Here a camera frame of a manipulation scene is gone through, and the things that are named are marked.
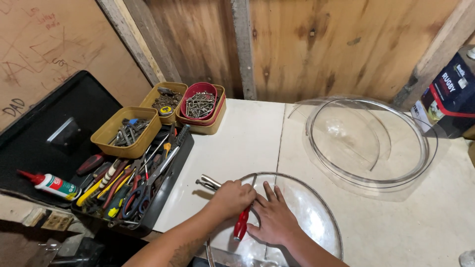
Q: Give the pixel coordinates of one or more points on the person's right hand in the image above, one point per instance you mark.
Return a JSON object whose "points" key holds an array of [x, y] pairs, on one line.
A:
{"points": [[276, 220]]}

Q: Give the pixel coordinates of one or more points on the person's left hand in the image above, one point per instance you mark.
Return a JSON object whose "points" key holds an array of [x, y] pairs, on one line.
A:
{"points": [[232, 198]]}

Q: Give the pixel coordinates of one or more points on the person's left fingers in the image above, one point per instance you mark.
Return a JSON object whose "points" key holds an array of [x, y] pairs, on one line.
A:
{"points": [[248, 194]]}

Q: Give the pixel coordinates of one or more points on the small clear plastic dome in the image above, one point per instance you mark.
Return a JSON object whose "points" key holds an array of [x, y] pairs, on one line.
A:
{"points": [[311, 215]]}

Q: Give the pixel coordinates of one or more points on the silver locking pliers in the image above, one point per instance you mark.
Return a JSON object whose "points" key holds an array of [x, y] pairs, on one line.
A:
{"points": [[207, 182]]}

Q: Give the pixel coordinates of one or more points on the yellow tub under red bowl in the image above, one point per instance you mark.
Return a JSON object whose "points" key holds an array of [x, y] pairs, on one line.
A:
{"points": [[207, 124]]}

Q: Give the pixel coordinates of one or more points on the black toolbox tray with tools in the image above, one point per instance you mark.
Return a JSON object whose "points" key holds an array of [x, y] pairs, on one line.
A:
{"points": [[148, 185]]}

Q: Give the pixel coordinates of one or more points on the pile of silver screws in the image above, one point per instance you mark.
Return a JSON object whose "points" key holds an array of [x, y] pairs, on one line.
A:
{"points": [[199, 105]]}

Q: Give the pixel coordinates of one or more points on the red plastic bowl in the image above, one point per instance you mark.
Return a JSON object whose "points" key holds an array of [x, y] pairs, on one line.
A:
{"points": [[198, 89]]}

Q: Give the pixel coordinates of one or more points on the yellow tape measure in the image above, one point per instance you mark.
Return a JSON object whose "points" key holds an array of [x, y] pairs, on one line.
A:
{"points": [[166, 110]]}

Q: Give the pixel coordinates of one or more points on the clear curved plastic piece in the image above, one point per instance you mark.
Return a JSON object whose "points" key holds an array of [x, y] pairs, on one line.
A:
{"points": [[336, 111]]}

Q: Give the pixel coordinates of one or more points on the yellow tub with rusty nails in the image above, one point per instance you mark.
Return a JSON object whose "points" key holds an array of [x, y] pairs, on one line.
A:
{"points": [[165, 98]]}

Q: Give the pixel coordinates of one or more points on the large clear plastic dome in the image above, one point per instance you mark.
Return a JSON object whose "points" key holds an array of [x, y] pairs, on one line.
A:
{"points": [[371, 148]]}

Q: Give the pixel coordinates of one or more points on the yellow tub with metal bits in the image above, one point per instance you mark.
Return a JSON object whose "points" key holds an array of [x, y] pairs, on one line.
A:
{"points": [[128, 129]]}

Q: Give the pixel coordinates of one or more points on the white glue bottle red cap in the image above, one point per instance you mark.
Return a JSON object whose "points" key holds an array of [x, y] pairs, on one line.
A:
{"points": [[55, 185]]}

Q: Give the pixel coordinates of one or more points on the beige socket plate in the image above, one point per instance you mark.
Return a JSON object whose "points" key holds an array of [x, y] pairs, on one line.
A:
{"points": [[56, 221]]}

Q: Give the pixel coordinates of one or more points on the black toolbox lid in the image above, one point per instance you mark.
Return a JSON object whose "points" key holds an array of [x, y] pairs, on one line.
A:
{"points": [[40, 141]]}

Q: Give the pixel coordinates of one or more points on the dark blue adhesive can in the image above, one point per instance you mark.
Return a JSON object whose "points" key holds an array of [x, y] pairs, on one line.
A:
{"points": [[451, 100]]}

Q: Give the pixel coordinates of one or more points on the brown slanted wooden beam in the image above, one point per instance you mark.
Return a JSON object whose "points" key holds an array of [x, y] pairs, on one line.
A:
{"points": [[434, 55]]}

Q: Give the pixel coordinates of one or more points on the grey wooden post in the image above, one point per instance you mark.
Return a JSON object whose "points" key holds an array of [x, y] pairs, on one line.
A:
{"points": [[244, 48]]}

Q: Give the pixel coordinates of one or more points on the pale slanted wooden post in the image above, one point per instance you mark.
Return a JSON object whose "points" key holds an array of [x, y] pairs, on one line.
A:
{"points": [[131, 37]]}

